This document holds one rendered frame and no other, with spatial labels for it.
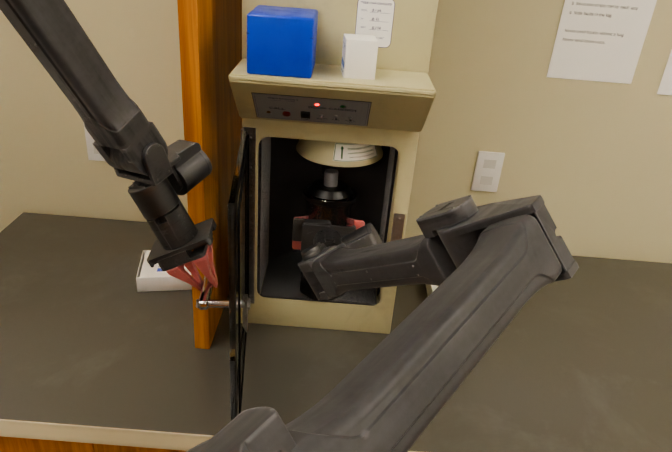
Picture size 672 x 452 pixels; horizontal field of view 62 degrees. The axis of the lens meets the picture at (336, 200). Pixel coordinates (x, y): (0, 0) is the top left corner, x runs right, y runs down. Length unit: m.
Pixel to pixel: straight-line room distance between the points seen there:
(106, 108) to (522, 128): 1.08
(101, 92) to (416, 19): 0.51
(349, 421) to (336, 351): 0.85
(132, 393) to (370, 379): 0.80
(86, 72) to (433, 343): 0.52
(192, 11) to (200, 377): 0.66
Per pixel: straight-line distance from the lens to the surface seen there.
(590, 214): 1.70
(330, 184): 1.11
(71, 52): 0.73
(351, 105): 0.92
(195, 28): 0.92
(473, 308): 0.43
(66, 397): 1.16
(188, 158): 0.88
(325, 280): 0.86
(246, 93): 0.92
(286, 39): 0.88
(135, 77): 1.54
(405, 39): 0.98
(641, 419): 1.26
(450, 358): 0.40
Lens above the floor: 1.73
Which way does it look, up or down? 26 degrees down
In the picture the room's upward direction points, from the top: 5 degrees clockwise
